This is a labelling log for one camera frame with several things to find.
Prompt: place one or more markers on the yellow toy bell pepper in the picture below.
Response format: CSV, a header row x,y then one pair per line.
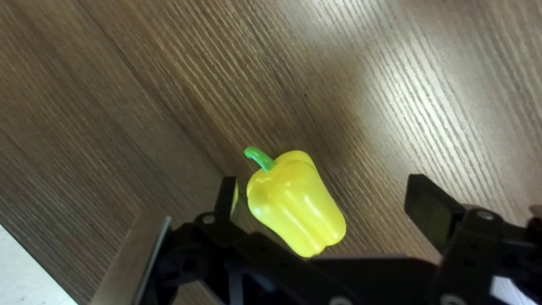
x,y
297,205

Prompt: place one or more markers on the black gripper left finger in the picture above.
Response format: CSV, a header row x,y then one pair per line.
x,y
228,197

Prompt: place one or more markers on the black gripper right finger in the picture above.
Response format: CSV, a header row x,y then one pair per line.
x,y
433,205

